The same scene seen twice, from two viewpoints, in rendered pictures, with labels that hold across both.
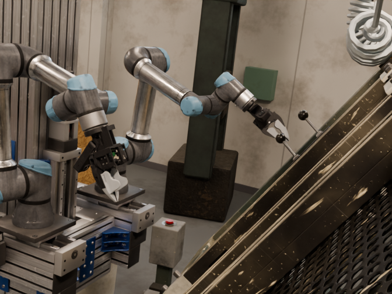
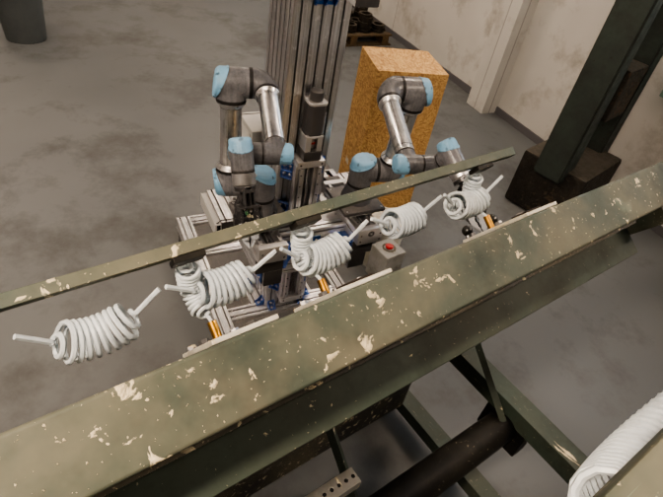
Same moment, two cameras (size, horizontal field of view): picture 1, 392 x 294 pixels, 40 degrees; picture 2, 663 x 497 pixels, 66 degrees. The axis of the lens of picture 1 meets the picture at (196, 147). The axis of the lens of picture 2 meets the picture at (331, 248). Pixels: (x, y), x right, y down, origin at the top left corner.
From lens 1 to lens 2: 1.06 m
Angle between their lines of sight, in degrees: 38
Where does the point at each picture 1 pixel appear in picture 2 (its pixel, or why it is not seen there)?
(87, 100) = (236, 163)
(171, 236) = (383, 260)
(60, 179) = (298, 181)
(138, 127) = (390, 152)
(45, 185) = (264, 191)
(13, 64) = (242, 90)
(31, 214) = not seen: hidden behind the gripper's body
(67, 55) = (327, 73)
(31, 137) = not seen: hidden behind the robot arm
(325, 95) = not seen: outside the picture
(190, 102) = (397, 162)
